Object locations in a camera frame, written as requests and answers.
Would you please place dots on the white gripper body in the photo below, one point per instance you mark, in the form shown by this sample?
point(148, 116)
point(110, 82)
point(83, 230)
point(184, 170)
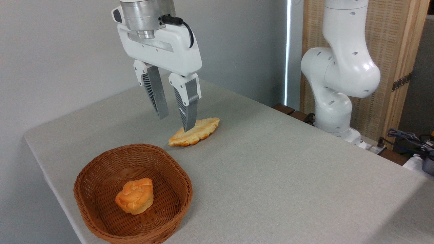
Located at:
point(162, 51)

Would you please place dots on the brass screen hinge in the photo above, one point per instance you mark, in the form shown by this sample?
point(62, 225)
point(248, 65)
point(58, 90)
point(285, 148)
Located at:
point(401, 82)

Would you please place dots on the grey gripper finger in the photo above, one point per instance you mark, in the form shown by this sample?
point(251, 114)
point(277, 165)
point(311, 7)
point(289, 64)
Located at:
point(190, 108)
point(156, 91)

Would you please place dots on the round orange bread bun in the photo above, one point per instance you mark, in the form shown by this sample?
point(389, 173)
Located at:
point(135, 196)

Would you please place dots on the white power strip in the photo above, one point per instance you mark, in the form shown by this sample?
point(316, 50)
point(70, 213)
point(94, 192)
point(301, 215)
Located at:
point(373, 148)

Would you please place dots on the dark brown wooden slat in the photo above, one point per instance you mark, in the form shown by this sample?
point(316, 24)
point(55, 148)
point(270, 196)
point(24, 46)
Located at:
point(284, 108)
point(300, 116)

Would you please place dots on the brown woven wicker basket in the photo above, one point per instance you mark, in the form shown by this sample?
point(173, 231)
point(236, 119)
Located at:
point(101, 189)

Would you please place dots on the flat golden leaf-shaped bread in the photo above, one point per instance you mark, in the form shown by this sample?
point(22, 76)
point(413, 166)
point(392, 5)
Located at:
point(200, 132)

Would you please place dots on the grey tablecloth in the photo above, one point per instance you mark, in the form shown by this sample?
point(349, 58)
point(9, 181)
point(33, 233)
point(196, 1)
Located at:
point(288, 186)

